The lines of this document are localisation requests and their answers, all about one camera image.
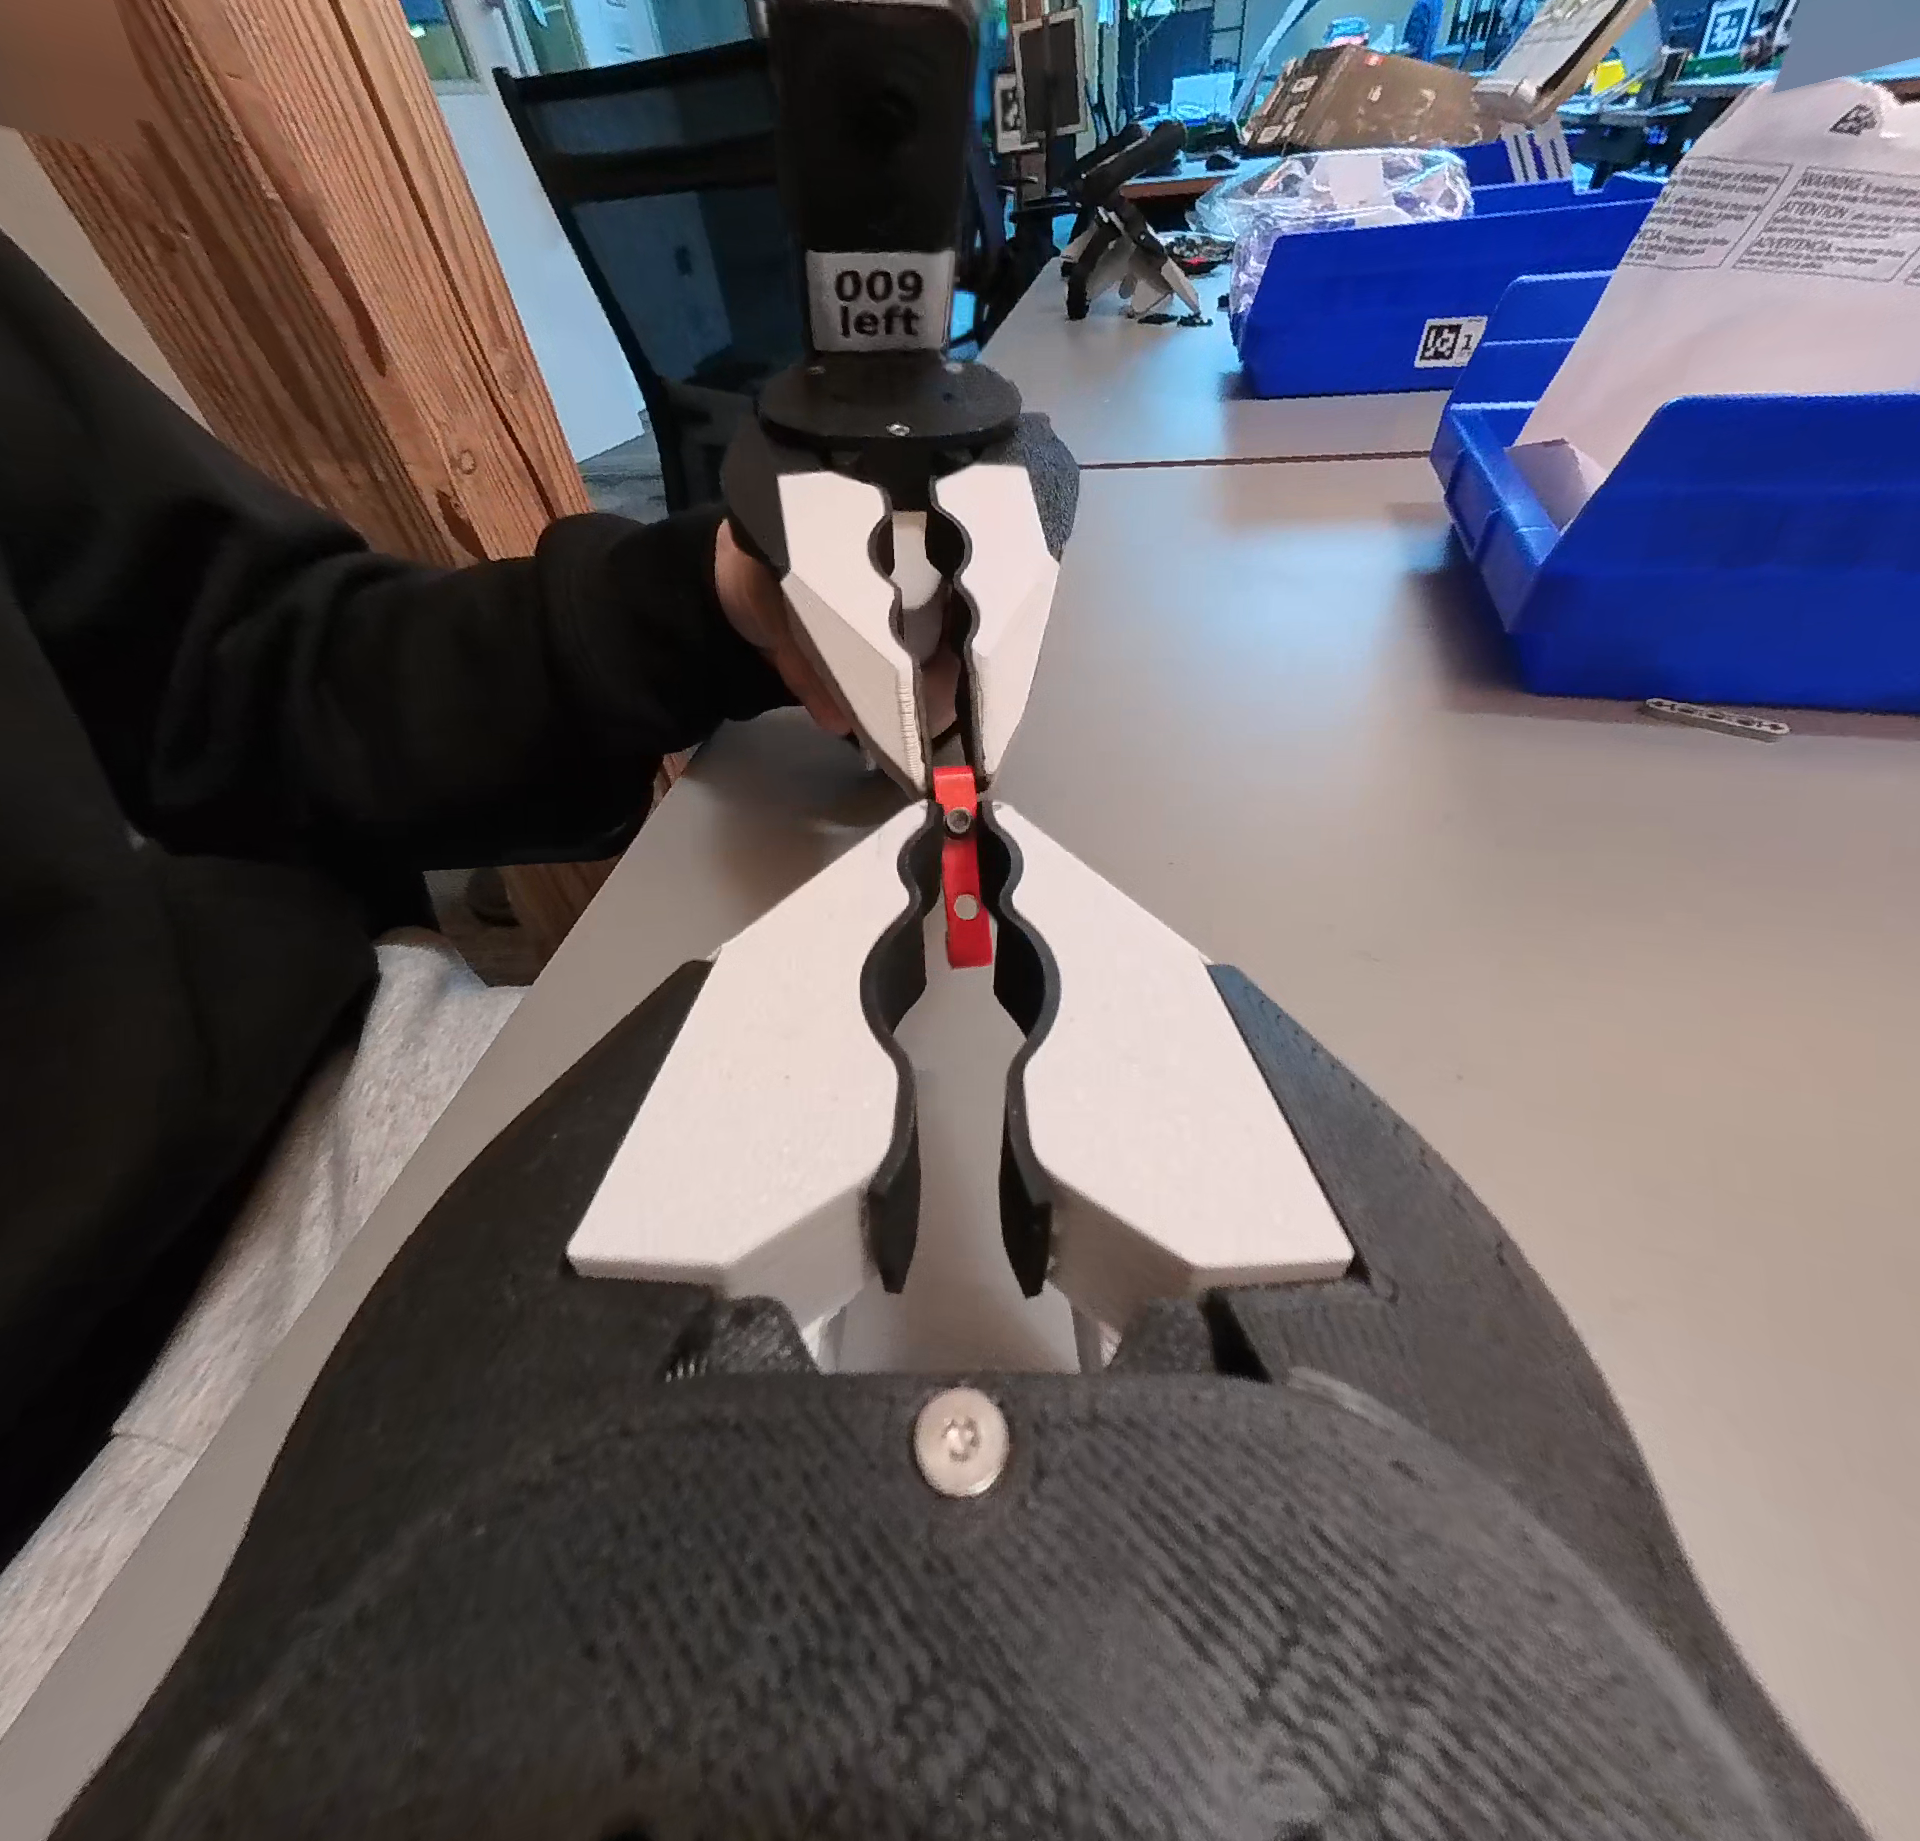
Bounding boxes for person's black sweater torso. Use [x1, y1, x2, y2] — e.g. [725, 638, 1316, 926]
[0, 227, 453, 1565]

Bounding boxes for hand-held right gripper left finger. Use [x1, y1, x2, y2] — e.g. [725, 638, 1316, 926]
[568, 799, 939, 1369]

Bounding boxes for red lego beam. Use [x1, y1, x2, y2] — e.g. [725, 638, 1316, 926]
[930, 765, 996, 971]

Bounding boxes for black mesh office chair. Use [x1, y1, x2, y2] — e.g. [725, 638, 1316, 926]
[494, 38, 999, 510]

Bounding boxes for idle black gripper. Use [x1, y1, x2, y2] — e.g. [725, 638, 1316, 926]
[1056, 119, 1219, 327]

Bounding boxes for person's left forearm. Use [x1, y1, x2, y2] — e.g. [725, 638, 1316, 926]
[126, 510, 797, 874]

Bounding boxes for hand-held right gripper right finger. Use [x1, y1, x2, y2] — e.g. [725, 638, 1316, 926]
[981, 799, 1354, 1369]

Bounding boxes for marker tag stand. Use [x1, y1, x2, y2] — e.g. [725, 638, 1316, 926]
[1004, 8, 1090, 149]

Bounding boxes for white printed plastic bag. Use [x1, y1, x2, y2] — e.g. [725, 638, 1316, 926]
[1514, 71, 1920, 496]

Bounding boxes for wooden post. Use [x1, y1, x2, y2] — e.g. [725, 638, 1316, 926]
[28, 0, 599, 571]

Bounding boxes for clear plastic bag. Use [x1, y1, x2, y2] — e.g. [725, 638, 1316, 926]
[1200, 146, 1480, 275]

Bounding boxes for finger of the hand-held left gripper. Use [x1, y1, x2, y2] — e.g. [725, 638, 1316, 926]
[776, 460, 933, 799]
[930, 456, 1061, 796]

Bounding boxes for brown cardboard box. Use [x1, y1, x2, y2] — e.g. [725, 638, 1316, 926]
[1243, 46, 1520, 149]

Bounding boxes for blue plastic storage bin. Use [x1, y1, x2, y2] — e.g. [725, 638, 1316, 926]
[1429, 269, 1920, 718]
[1458, 136, 1591, 192]
[1232, 188, 1666, 403]

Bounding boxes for small grey lego beam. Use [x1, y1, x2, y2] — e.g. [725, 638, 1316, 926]
[1640, 696, 1796, 744]

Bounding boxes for person's left hand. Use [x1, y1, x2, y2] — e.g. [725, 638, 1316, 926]
[711, 521, 903, 740]

